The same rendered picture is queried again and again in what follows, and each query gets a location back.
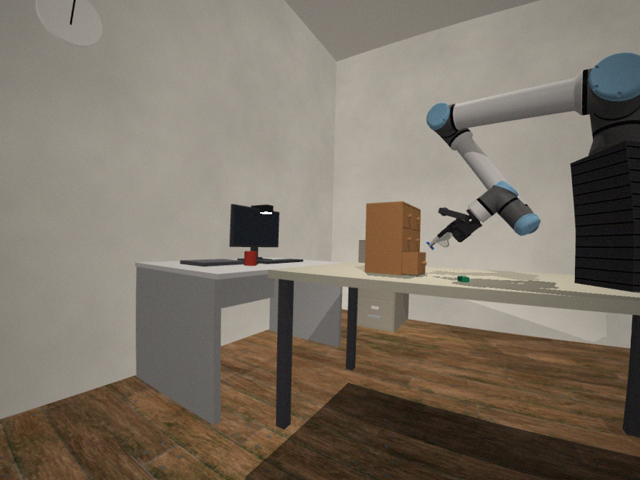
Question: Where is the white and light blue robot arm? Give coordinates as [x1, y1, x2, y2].
[426, 52, 640, 236]

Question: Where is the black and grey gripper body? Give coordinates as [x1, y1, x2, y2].
[448, 209, 483, 242]

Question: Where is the brown wooden chest of drawers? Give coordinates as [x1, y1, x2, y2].
[364, 201, 421, 275]

